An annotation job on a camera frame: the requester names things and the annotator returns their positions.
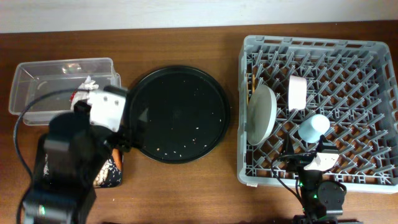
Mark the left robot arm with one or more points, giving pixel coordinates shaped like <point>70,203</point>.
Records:
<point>70,156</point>

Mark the pink white bowl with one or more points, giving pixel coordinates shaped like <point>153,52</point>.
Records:
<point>297,93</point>

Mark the grey plate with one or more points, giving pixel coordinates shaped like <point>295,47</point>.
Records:
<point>261,116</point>

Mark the black rectangular tray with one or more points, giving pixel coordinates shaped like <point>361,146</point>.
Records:
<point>111,173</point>

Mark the light blue cup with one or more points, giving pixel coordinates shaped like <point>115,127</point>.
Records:
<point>311,129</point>

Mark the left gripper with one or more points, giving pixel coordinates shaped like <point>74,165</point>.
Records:
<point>125,138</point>

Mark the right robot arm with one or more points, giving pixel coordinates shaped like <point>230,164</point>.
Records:
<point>322,200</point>

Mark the round black tray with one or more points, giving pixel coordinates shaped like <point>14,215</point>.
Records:
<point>187,113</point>

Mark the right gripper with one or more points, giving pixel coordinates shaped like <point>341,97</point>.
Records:
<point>298,162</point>

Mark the red snack wrapper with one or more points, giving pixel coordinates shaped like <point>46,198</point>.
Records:
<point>72,96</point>

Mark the orange carrot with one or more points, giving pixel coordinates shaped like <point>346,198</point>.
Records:
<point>117,158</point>

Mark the clear plastic bin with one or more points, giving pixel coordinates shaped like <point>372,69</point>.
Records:
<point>35,79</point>

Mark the wooden chopstick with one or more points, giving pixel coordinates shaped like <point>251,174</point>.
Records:
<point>247,88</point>
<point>253,83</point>

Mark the white tissue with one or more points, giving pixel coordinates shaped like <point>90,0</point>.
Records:
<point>88,84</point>

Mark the grey dishwasher rack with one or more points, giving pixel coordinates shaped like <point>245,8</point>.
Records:
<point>350,82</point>

